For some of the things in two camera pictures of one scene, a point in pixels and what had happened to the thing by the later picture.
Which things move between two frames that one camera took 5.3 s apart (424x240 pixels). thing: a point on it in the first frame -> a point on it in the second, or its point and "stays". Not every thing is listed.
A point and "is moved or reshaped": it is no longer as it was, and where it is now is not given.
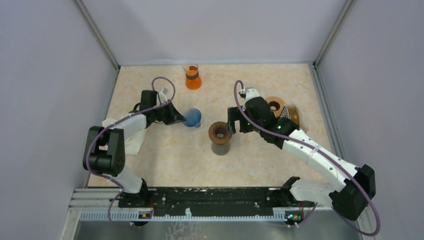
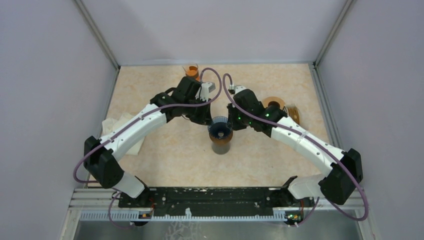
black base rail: [209, 200] stays
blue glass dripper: [193, 116] is moved or reshaped
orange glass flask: [193, 79] stays
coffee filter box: [292, 114] stays
